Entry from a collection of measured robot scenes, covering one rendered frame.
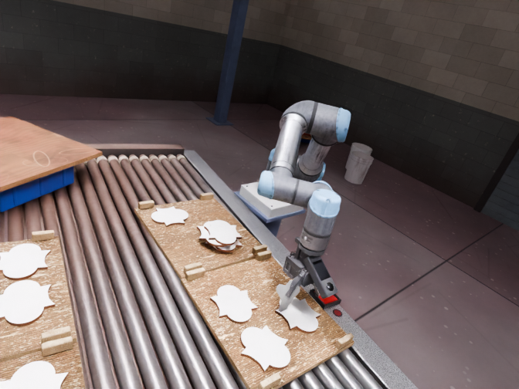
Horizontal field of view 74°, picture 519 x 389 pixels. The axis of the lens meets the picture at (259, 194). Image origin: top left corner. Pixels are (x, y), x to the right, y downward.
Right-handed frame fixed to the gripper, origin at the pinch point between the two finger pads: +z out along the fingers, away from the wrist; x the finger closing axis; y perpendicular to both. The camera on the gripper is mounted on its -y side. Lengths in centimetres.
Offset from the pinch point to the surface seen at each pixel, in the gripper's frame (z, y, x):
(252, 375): 4.3, -9.7, 23.1
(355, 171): 67, 207, -312
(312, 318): 2.8, -3.4, -2.5
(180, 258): 1.4, 34.8, 21.8
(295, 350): 4.2, -9.1, 8.8
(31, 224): 1, 69, 59
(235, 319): 2.2, 5.6, 18.6
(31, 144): -14, 105, 54
